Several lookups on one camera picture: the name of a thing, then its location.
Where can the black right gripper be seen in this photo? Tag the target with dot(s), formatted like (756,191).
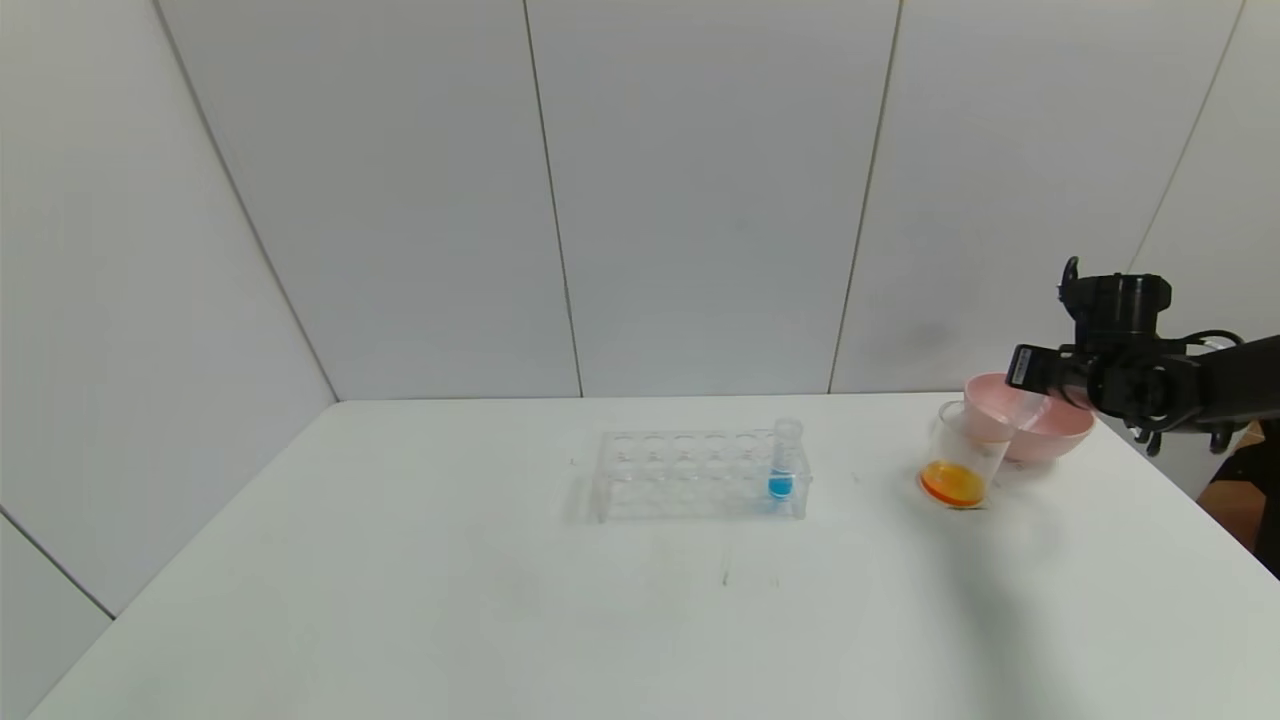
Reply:
(1027,368)

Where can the test tube with yellow pigment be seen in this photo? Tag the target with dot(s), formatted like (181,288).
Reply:
(1025,408)

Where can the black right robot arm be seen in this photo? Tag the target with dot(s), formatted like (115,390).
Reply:
(1180,370)

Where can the clear plastic measuring beaker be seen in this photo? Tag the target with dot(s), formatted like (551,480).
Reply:
(955,482)

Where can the test tube with blue pigment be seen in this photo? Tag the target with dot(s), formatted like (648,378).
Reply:
(781,487)

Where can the clear plastic test tube rack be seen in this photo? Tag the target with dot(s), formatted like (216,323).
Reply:
(680,490)

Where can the pink plastic bowl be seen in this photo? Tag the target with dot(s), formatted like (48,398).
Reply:
(1060,435)

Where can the black object beside table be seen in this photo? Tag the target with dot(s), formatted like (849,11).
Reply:
(1272,540)

